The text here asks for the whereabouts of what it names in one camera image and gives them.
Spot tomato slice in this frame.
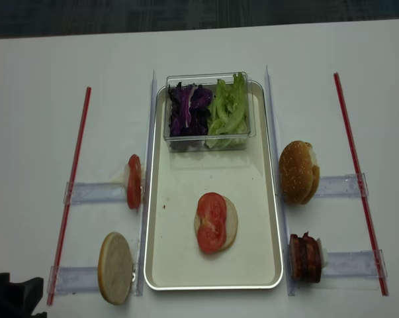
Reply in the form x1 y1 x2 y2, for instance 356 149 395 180
196 192 227 254
126 154 142 209

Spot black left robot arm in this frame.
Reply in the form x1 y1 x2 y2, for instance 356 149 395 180
0 272 48 317

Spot green lettuce leaves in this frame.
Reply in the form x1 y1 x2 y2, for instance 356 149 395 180
207 72 249 136

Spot stacked meat patties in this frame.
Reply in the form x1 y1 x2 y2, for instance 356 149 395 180
289 232 324 284

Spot clear plastic salad box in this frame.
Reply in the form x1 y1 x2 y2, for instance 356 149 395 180
163 72 255 152

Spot purple cabbage leaves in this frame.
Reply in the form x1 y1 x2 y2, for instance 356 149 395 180
168 82 213 137

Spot bun bottom on tray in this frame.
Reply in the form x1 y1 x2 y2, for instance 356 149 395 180
194 195 238 253

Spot sesame bun top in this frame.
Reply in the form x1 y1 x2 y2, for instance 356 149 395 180
279 140 314 203

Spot cream metal tray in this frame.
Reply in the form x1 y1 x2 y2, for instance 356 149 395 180
143 81 283 291

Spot plain bun slice right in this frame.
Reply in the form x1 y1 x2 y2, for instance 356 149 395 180
302 142 320 205

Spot upper left clear pusher track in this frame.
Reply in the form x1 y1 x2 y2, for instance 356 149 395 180
63 182 126 205

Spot clear pusher track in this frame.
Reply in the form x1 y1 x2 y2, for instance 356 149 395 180
47 266 99 295
63 182 126 205
315 173 369 198
322 250 387 278

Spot upright bun half left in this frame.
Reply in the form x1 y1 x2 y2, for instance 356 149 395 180
97 232 133 305

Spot upper right clear pusher track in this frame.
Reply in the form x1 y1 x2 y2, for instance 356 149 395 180
315 173 369 198

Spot lower left clear pusher track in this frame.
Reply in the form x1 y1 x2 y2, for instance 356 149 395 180
47 266 99 295

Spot lower right clear pusher track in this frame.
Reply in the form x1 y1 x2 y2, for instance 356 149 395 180
322 250 387 278

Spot left clear long rail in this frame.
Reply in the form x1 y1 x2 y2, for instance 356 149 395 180
134 69 157 297

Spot left red rail strip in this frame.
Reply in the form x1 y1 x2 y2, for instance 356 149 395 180
46 87 91 306

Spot red rail strip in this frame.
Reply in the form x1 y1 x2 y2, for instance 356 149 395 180
333 72 389 297
46 87 91 306

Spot right red rail strip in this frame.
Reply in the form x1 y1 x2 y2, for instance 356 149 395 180
333 72 389 297

